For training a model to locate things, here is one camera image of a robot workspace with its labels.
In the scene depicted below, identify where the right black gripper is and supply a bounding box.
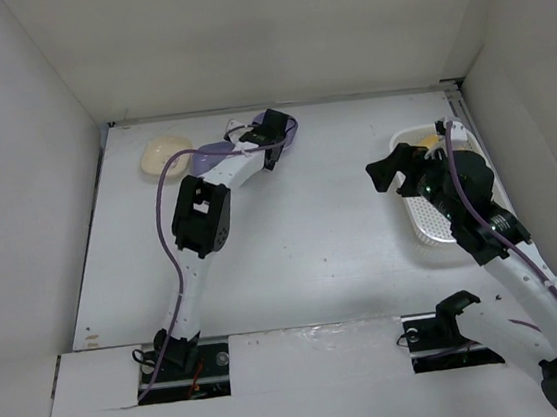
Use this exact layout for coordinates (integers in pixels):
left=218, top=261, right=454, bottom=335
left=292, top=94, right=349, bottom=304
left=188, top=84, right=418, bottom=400
left=363, top=136, right=463, bottom=232

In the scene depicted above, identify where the purple panda plate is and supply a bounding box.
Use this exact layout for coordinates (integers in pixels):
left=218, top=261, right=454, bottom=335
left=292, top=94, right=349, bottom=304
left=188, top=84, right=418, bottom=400
left=191, top=141, right=233, bottom=176
left=251, top=109, right=299, bottom=149

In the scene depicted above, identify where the yellow panda plate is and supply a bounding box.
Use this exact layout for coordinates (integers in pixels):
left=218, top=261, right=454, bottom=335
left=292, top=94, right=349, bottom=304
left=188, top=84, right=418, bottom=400
left=418, top=134, right=440, bottom=149

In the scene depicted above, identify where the cream panda plate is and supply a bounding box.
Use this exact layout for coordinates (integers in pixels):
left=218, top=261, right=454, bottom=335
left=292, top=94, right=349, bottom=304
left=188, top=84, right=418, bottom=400
left=139, top=135, right=193, bottom=181

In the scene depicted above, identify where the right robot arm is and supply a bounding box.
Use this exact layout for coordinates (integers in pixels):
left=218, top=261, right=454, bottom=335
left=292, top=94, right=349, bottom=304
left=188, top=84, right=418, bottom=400
left=366, top=143, right=557, bottom=411

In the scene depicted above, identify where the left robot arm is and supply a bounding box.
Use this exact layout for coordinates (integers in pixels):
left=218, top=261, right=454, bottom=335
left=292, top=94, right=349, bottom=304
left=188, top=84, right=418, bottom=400
left=153, top=109, right=298, bottom=377

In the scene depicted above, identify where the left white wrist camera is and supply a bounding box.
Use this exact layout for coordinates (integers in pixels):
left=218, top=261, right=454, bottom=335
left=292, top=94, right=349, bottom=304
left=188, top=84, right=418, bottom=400
left=223, top=119, right=253, bottom=144

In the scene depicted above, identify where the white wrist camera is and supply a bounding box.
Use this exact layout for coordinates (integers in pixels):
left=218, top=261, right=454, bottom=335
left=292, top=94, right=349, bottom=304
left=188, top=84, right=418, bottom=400
left=435, top=117, right=470, bottom=152
left=223, top=119, right=253, bottom=144

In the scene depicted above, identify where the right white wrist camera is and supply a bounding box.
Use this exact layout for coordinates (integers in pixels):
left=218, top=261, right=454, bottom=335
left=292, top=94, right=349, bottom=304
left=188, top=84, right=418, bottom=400
left=435, top=117, right=470, bottom=152

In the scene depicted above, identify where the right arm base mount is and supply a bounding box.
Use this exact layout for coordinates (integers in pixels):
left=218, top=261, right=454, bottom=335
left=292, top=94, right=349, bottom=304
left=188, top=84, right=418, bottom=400
left=396, top=290, right=504, bottom=374

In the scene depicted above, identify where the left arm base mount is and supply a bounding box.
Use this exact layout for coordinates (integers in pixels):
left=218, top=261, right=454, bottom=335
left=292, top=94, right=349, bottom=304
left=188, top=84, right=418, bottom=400
left=132, top=330, right=231, bottom=406

